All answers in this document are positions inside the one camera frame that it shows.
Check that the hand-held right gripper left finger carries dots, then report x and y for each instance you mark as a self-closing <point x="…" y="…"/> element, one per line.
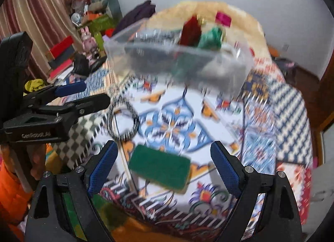
<point x="101" y="170"/>

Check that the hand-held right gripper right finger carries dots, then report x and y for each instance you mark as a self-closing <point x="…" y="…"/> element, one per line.
<point x="225" y="171"/>

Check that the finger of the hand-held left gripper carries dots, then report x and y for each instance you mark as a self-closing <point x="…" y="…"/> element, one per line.
<point x="90" y="104"/>
<point x="70" y="89"/>

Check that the green scouring sponge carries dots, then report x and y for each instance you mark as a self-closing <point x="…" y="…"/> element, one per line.
<point x="159" y="167"/>

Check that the clear plastic storage box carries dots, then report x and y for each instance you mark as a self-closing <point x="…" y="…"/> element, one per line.
<point x="180" y="60"/>

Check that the person's left forearm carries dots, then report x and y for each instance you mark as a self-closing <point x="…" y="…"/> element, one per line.
<point x="9" y="192"/>

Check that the person's left hand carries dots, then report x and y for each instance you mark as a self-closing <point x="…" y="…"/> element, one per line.
<point x="37" y="157"/>

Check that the yellow green cloth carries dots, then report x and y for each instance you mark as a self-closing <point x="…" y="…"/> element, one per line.
<point x="34" y="85"/>

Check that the stack of books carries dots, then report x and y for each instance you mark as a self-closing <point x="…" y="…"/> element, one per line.
<point x="61" y="68"/>

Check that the black bag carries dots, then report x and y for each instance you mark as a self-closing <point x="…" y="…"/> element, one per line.
<point x="81" y="66"/>

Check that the grey white checked cloth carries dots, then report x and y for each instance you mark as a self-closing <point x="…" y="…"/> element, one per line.
<point x="78" y="136"/>

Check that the red box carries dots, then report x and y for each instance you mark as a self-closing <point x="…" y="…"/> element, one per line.
<point x="61" y="47"/>

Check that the patterned printed blanket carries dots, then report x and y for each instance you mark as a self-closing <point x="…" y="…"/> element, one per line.
<point x="234" y="127"/>

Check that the pink bunny toy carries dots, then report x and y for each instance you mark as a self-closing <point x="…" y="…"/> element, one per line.
<point x="90" y="43"/>

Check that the green box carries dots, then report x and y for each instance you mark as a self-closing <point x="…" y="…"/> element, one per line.
<point x="97" y="24"/>

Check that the striped brown curtain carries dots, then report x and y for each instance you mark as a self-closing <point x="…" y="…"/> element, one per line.
<point x="36" y="10"/>

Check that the dark green cushion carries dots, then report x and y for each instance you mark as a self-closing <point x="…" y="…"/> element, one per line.
<point x="111" y="3"/>

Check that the dark purple cloth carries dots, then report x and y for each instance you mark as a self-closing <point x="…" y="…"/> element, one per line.
<point x="135" y="15"/>

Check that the red cloth pouch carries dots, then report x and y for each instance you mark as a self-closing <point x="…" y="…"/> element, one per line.
<point x="191" y="32"/>

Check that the brown wooden door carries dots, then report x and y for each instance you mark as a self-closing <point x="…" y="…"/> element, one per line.
<point x="326" y="93"/>

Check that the green cloth pouch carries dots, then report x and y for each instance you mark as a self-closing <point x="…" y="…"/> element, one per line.
<point x="212" y="39"/>

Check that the pink packet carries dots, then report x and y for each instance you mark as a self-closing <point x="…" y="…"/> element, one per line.
<point x="223" y="19"/>

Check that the cream fluffy blanket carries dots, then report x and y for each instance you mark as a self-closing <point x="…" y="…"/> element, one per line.
<point x="242" y="17"/>

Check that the wall socket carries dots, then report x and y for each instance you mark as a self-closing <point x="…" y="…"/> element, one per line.
<point x="286" y="47"/>

